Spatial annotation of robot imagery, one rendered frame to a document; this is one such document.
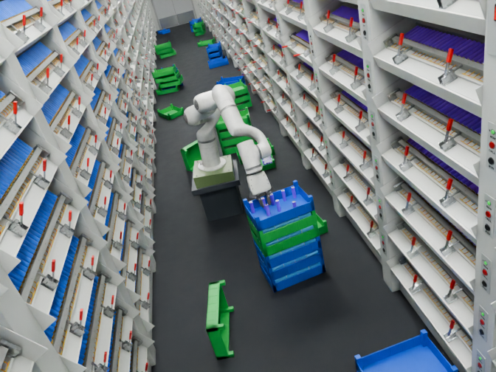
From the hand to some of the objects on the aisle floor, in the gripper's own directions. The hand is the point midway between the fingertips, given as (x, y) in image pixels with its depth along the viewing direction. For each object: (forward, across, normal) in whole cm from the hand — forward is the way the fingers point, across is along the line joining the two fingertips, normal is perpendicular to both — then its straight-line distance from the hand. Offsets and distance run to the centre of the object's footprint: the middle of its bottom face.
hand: (265, 202), depth 218 cm
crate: (+53, -39, -1) cm, 66 cm away
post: (+29, +61, +49) cm, 84 cm away
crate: (+43, +6, +19) cm, 48 cm away
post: (+59, +52, -14) cm, 80 cm away
